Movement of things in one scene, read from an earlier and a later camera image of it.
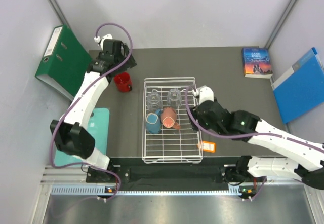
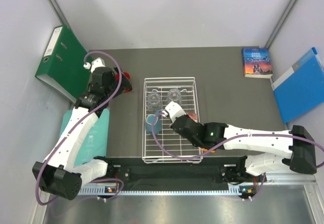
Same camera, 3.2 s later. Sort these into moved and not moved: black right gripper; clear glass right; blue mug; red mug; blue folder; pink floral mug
Moved: pink floral mug; black right gripper
Not moved: blue folder; clear glass right; red mug; blue mug
